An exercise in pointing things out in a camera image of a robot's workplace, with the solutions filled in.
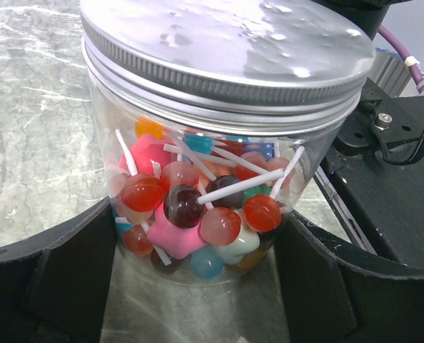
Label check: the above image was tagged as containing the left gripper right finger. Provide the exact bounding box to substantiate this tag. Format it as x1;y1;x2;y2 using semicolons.
275;212;424;342

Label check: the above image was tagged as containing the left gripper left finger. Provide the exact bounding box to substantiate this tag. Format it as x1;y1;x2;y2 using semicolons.
0;198;116;342

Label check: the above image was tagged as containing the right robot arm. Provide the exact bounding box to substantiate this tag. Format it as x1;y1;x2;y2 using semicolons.
314;0;408;39

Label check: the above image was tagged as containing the clear jar lid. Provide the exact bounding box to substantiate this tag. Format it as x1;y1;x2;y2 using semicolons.
80;1;375;136

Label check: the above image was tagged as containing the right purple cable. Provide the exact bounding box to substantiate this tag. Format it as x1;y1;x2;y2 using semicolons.
378;24;424;94

